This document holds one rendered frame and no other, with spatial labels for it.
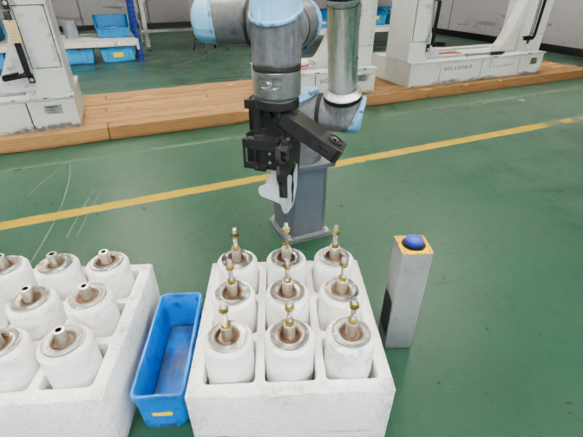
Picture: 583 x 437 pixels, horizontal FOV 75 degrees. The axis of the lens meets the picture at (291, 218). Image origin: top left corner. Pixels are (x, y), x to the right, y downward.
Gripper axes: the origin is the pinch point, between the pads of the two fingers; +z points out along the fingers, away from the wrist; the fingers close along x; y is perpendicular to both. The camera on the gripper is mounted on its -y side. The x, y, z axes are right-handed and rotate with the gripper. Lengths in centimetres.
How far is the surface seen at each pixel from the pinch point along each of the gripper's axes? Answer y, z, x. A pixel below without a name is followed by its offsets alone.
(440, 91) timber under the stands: -41, 42, -283
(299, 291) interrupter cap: -2.0, 21.0, -0.4
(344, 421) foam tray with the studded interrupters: -15.9, 38.3, 14.8
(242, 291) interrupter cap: 9.8, 21.1, 3.2
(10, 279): 63, 23, 14
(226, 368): 6.1, 24.4, 19.5
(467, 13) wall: -84, 10, -691
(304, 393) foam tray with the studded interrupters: -8.3, 28.5, 17.4
